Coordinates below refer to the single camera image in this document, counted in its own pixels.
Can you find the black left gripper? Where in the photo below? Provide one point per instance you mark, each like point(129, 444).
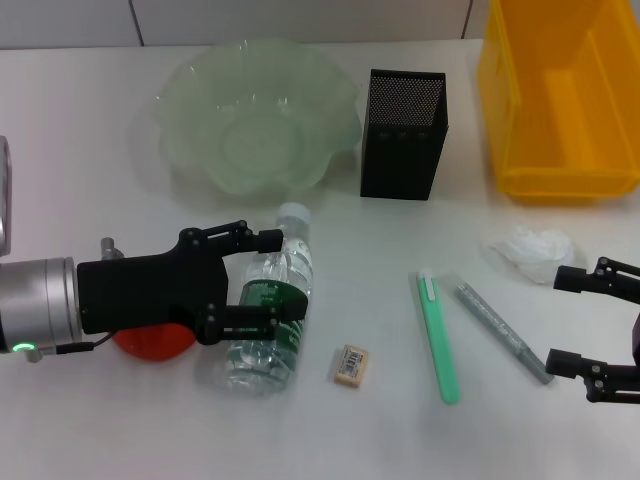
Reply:
point(150, 290)

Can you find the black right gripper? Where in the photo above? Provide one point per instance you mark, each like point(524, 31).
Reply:
point(637, 340)

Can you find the clear water bottle green label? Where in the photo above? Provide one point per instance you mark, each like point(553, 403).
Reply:
point(280, 270)

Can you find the grey marker pen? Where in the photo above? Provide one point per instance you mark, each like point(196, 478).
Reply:
point(500, 330)

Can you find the white paper ball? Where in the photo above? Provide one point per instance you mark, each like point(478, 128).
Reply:
point(535, 250)

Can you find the beige eraser with barcode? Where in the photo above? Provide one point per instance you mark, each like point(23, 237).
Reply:
point(352, 365)

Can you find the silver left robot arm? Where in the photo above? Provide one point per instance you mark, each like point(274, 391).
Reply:
point(40, 300)

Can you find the frosted green glass fruit plate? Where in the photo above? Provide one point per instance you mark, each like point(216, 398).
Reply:
point(250, 145)

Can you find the black mesh pen holder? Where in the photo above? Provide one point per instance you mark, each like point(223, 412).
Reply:
point(400, 160)

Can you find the yellow plastic bin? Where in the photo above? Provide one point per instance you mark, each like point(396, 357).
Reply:
point(550, 125)

